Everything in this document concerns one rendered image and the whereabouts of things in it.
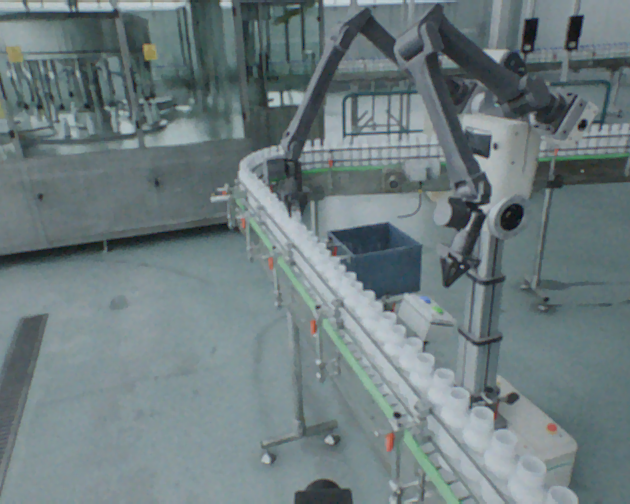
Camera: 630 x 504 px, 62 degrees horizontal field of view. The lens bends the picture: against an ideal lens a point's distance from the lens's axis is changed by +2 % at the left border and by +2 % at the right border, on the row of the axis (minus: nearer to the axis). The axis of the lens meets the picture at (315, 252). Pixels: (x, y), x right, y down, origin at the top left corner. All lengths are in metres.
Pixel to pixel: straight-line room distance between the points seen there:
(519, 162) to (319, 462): 1.54
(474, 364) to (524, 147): 0.84
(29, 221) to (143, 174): 0.98
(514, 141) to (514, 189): 0.17
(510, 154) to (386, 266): 0.70
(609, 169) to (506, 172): 2.01
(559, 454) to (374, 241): 1.13
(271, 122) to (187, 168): 2.29
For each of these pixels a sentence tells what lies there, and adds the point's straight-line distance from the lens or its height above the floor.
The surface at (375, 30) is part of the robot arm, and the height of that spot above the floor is 1.77.
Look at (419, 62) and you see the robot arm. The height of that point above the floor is 1.70.
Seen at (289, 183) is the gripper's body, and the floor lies 1.31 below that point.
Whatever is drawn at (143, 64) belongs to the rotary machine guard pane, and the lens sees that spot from 4.68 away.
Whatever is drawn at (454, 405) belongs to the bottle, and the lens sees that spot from 1.02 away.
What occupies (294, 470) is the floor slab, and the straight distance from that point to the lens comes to 2.50.
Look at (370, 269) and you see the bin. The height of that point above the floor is 0.88.
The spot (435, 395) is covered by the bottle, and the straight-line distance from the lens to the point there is 1.07.
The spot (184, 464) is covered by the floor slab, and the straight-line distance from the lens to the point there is 2.61.
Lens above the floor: 1.79
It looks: 23 degrees down
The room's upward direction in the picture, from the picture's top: 2 degrees counter-clockwise
